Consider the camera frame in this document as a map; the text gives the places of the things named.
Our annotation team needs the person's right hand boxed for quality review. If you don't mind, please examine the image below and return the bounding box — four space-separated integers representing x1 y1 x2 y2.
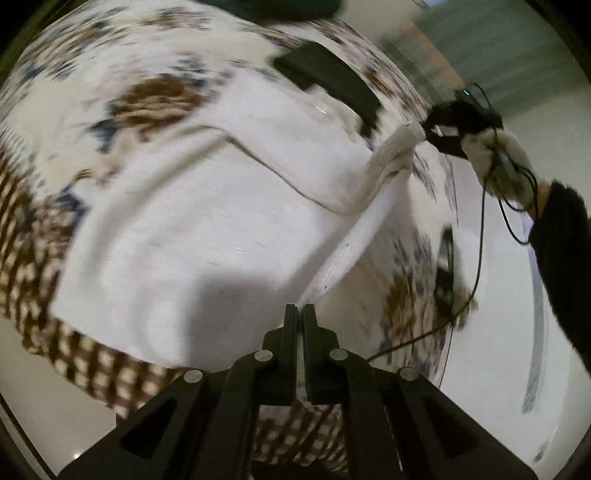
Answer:
462 128 539 212

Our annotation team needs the black phone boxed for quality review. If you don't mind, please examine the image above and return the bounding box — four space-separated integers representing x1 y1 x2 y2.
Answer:
434 226 459 317

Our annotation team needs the white small garment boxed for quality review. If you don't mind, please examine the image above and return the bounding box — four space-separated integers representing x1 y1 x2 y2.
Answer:
53 69 428 370

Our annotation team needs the dark green cloth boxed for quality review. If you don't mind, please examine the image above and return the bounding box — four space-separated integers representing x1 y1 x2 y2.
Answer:
203 0 345 22

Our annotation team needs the black cable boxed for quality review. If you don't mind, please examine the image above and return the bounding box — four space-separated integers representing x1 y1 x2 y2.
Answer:
367 83 541 363

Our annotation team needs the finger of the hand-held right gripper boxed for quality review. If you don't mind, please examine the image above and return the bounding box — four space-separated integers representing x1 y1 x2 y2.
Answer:
424 124 470 160

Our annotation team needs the floral printed blanket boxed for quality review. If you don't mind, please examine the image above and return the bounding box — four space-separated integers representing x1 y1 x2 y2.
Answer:
0 0 481 468

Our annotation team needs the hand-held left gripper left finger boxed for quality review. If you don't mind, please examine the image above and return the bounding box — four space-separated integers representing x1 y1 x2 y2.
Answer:
58 304 297 480

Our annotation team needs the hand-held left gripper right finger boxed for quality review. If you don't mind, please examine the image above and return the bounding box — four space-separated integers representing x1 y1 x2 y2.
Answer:
302 304 539 480

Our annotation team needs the black rectangular case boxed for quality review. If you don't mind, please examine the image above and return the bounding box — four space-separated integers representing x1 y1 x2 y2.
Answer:
273 41 382 137

